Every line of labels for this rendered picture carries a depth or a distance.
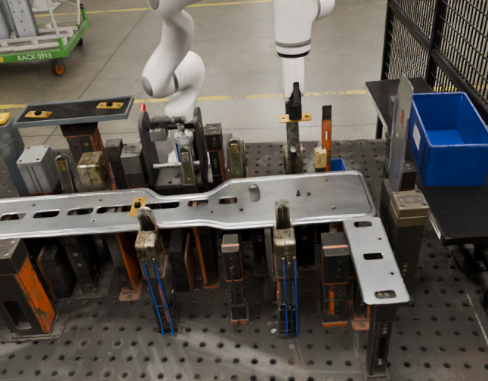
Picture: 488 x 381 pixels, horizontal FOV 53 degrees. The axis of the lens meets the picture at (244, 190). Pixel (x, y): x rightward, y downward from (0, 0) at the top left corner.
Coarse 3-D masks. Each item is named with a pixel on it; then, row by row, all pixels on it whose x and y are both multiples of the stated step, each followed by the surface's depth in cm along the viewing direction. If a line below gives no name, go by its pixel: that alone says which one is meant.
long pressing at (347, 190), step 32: (96, 192) 149; (128, 192) 149; (224, 192) 144; (288, 192) 142; (320, 192) 140; (352, 192) 139; (0, 224) 141; (32, 224) 140; (64, 224) 139; (96, 224) 138; (128, 224) 136; (160, 224) 136; (192, 224) 135; (224, 224) 133; (256, 224) 132; (320, 224) 131
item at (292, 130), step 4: (288, 112) 139; (288, 124) 143; (292, 124) 144; (296, 124) 143; (288, 128) 143; (292, 128) 144; (296, 128) 143; (288, 132) 144; (292, 132) 145; (296, 132) 144; (288, 136) 145; (292, 136) 146; (296, 136) 145; (288, 140) 145; (292, 140) 146; (296, 140) 146; (288, 144) 146; (296, 144) 147; (288, 148) 146; (296, 148) 148; (288, 152) 147; (288, 156) 148
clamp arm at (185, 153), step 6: (180, 150) 147; (186, 150) 147; (180, 156) 148; (186, 156) 147; (192, 156) 149; (186, 162) 148; (192, 162) 149; (186, 168) 149; (192, 168) 149; (186, 174) 150; (192, 174) 150; (186, 180) 151; (192, 180) 151
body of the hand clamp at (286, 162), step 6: (300, 144) 153; (294, 156) 150; (300, 156) 148; (288, 162) 149; (294, 162) 149; (300, 162) 149; (288, 168) 151; (294, 168) 151; (300, 168) 151; (288, 174) 152
